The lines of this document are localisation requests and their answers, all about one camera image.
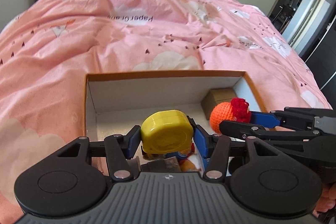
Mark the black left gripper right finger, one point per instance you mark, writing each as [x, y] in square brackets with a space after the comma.
[214, 150]

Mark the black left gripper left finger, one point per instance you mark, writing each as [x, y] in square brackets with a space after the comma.
[119, 150]

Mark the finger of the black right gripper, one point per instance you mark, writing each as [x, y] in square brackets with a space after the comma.
[294, 118]
[280, 132]

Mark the orange crochet ball with strawberry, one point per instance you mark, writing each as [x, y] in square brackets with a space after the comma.
[237, 110]

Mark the yellow tape measure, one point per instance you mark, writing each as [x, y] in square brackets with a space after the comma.
[166, 132]

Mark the person's right hand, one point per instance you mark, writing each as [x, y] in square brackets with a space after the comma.
[326, 201]

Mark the small raccoon plush toy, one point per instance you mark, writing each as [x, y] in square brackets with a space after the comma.
[188, 159]

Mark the orange cardboard storage box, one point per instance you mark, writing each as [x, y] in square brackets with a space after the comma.
[116, 102]

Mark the brown kraft cardboard box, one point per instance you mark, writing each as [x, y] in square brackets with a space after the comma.
[215, 97]

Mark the pink printed duvet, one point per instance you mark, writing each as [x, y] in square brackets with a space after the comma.
[47, 51]

